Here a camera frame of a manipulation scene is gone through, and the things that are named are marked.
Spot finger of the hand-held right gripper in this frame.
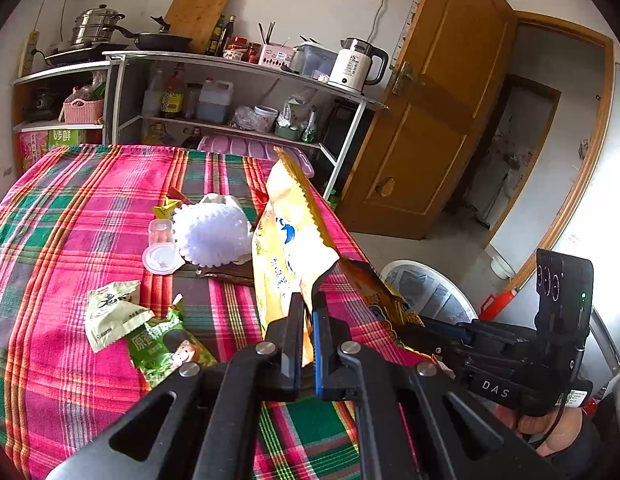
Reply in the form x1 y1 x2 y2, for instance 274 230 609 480
410 316 473 362

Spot red plastic handle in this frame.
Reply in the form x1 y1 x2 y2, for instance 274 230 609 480
478 286 519 322

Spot dark brown wrapper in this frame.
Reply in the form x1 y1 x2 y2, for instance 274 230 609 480
196 264 256 287

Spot white electric kettle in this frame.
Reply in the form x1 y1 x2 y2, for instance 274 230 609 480
328 37 390 94

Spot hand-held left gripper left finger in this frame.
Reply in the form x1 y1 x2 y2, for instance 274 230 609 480
45 294 305 480

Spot beige power strip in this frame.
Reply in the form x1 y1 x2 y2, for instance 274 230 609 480
17 30 40 79

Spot white metal shelf rack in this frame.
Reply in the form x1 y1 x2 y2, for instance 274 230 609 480
12 50 388 201

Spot white foam fruit net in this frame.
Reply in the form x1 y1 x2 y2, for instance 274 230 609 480
171 194 254 269

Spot black induction cooker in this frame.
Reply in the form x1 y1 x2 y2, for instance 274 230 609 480
43 43 129 67

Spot pink woven basket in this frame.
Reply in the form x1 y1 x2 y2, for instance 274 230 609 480
63 98 105 125

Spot wooden cutting board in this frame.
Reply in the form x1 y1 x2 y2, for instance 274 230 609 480
164 0 235 54

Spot red-lidded jars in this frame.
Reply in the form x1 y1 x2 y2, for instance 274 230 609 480
224 36 262 64

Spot black frying pan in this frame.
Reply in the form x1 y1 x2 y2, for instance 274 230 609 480
115 24 193 52

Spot clear plastic cup lid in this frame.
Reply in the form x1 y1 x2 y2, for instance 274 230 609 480
142 243 187 275

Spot wooden door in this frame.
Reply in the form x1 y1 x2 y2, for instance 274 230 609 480
334 0 516 242

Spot white trash bin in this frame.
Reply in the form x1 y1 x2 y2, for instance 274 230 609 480
379 259 479 327

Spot person's right forearm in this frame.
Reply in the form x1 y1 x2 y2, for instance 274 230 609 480
540 410 618 480

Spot brown gold snack packet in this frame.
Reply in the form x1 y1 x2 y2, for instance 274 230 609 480
340 256 427 333

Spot green snack packet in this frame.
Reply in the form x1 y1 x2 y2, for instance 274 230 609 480
127 306 219 389

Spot dark sauce bottles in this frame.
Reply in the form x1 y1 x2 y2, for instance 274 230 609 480
206 13 237 57

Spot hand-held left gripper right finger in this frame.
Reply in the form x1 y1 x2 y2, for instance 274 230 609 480
312 291 560 480

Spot plaid tablecloth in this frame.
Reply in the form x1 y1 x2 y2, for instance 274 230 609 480
0 143 441 480

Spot clear plastic container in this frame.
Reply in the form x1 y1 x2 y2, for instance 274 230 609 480
291 43 339 79

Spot pink-lidded storage box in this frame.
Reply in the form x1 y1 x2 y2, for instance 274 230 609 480
197 134 316 179

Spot steel steamer pot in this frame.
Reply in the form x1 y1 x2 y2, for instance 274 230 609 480
71 4 127 47

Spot pink utensil holder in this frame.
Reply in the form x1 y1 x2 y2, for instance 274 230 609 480
258 43 296 69

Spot person's right hand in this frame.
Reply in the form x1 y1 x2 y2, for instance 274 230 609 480
514 408 586 457

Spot white plastic jug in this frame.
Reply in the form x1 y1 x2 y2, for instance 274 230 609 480
196 78 235 125

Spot small clear plastic cup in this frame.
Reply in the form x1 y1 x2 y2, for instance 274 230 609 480
148 218 173 247

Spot yellow snack bag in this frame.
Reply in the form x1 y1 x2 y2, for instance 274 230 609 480
252 146 341 367

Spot small yellow wrapper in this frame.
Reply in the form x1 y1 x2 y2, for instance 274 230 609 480
153 198 183 220

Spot cooking oil bottle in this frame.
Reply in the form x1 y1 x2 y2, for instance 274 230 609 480
159 62 187 119

